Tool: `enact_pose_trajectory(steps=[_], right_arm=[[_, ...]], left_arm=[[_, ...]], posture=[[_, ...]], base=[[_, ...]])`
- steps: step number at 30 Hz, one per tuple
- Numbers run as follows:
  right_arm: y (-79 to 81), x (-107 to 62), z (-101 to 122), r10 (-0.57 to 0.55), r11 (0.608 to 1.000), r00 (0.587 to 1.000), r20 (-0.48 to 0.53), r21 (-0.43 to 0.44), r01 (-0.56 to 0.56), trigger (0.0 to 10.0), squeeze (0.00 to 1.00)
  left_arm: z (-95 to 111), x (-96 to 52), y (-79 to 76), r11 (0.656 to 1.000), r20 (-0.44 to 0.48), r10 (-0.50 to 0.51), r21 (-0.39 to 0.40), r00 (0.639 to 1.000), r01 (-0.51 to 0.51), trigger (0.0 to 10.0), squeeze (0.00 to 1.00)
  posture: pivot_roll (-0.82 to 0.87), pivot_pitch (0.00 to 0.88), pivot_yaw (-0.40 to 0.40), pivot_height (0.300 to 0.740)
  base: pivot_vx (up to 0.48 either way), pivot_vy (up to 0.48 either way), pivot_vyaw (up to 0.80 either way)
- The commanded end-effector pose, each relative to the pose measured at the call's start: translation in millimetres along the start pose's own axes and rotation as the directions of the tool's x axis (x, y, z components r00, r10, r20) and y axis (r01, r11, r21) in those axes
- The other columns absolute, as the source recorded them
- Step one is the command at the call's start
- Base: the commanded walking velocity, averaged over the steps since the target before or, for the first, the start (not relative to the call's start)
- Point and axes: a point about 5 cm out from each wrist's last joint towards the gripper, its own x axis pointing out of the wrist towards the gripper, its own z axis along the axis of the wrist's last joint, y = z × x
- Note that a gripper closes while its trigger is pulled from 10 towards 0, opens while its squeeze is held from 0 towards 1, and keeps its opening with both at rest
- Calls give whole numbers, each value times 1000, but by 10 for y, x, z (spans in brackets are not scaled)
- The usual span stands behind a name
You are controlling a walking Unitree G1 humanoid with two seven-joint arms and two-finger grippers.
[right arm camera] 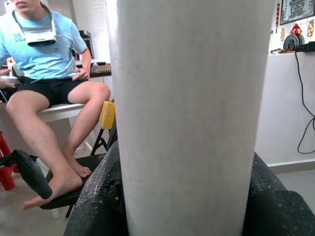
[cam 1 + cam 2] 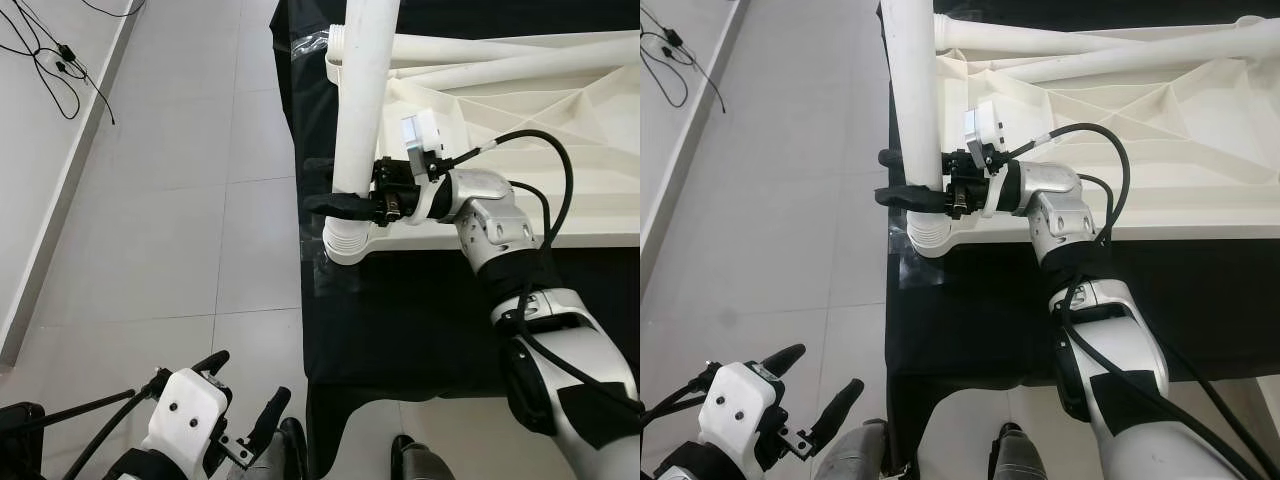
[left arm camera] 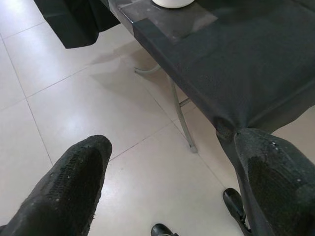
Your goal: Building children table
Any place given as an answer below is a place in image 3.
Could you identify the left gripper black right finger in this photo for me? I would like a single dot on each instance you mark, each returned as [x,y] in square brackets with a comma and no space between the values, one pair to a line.
[278,186]

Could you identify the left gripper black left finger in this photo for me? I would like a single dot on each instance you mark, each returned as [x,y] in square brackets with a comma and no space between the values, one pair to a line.
[61,191]

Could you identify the white plastic children table top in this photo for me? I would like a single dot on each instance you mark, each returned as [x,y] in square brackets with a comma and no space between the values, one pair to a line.
[172,3]

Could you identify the robot left leg black foot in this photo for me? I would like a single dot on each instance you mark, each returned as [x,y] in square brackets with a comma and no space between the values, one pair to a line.
[161,231]

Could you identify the grey metal folding table leg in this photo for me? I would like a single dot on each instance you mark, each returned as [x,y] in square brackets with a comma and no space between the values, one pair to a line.
[181,118]

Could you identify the black tablecloth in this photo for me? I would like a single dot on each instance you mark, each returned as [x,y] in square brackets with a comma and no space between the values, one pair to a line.
[233,73]

